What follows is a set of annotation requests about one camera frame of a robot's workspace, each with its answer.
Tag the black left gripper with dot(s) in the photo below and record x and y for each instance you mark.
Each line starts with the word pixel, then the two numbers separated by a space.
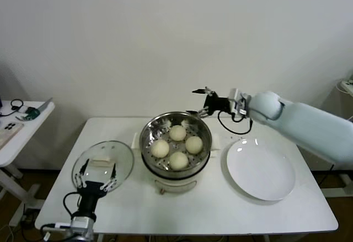
pixel 92 189

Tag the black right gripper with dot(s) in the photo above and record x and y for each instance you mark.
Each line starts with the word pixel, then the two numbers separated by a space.
pixel 218 104

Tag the white steamed baozi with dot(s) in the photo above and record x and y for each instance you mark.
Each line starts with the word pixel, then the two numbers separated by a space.
pixel 178 160
pixel 177 133
pixel 193 145
pixel 160 149

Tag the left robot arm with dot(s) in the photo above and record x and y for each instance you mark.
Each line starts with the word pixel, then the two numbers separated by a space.
pixel 82 225

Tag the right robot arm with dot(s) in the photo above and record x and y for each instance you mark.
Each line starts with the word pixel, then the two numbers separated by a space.
pixel 303 123

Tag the stainless steel steamer basket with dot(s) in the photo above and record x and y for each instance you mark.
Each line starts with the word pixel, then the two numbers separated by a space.
pixel 150 129

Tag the brown crumb specks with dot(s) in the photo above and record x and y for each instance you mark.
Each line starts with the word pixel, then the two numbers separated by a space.
pixel 234 137

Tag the white side table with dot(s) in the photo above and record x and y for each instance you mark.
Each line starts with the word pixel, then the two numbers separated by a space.
pixel 33 131

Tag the white electric cooker base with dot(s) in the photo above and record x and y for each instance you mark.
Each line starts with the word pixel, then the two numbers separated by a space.
pixel 176 182

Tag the black floor power strip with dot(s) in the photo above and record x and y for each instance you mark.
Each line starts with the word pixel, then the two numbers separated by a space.
pixel 29 218

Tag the white round plate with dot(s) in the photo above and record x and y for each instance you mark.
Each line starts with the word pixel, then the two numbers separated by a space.
pixel 259 167

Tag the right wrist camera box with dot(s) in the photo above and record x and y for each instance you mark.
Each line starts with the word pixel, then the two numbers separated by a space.
pixel 237 100

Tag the beige phone with camera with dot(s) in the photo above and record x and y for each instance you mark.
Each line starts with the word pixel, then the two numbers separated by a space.
pixel 12 134

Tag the white desk foot frame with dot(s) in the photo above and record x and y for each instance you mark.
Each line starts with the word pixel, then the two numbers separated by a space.
pixel 337 193

